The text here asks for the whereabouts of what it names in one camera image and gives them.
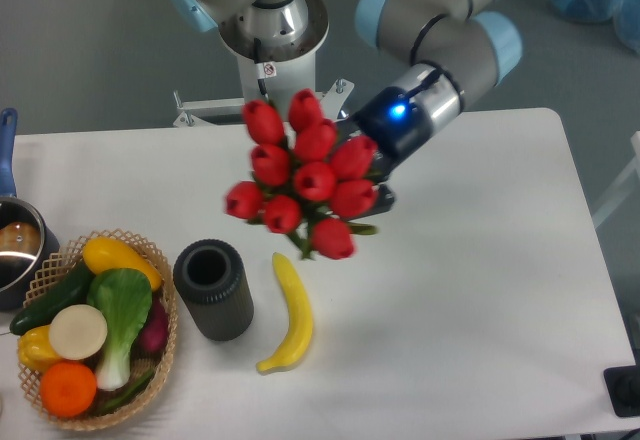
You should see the orange fruit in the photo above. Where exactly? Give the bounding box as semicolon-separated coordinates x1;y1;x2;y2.
39;361;97;418

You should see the yellow bell pepper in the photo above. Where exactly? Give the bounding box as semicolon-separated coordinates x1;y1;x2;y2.
18;325;63;373

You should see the dark green cucumber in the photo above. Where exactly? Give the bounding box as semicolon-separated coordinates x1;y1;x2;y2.
9;260;95;336

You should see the woven wicker basket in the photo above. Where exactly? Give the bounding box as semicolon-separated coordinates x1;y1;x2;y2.
18;229;178;432

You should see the dark grey ribbed vase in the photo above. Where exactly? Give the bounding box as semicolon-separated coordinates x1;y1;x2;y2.
173;239;254;342

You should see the yellow squash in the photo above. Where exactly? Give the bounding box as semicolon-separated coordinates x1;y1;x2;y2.
82;237;163;291

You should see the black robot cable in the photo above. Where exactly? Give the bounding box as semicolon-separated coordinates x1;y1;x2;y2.
252;37;277;124

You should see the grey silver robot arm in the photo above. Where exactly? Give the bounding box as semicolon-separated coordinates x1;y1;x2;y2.
170;0;522;182

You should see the yellow banana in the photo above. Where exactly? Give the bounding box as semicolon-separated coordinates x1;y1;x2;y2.
256;253;314;374

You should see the white round radish slice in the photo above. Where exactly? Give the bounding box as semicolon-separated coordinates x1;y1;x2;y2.
49;304;108;360

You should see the red tulip bouquet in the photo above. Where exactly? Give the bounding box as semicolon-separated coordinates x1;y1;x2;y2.
224;89;379;260

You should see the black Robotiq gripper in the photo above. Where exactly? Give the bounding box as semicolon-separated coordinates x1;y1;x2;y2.
335;86;433;220

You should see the dark green chili pepper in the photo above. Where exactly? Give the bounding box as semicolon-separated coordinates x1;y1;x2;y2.
94;369;155;416

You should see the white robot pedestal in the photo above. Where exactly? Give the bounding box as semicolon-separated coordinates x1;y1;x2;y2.
172;0;355;129

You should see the black device at table edge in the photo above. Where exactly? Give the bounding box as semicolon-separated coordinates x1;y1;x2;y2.
603;365;639;418

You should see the purple red onion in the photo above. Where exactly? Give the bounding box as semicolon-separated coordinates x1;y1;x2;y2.
137;297;169;354

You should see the green bok choy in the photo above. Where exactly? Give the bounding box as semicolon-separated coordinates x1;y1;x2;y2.
87;268;152;391

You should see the white frame at right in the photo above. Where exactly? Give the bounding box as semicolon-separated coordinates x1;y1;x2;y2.
591;131;639;230

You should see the blue handled saucepan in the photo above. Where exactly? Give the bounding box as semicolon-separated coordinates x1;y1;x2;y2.
1;108;59;311

